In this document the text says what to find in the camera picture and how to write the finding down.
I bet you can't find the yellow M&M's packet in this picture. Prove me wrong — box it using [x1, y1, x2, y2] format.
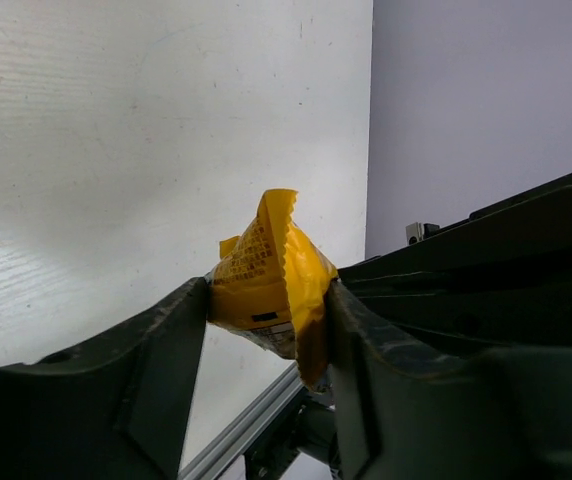
[208, 189, 338, 393]

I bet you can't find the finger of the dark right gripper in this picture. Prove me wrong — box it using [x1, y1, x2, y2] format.
[339, 173, 572, 355]

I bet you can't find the aluminium table edge rail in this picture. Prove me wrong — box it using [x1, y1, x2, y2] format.
[178, 364, 305, 480]

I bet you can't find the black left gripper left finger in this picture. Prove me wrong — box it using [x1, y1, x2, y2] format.
[0, 277, 208, 479]

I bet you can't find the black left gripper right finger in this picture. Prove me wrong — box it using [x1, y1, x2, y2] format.
[326, 283, 572, 479]

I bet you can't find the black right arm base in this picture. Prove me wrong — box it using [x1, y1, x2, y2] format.
[243, 388, 343, 479]

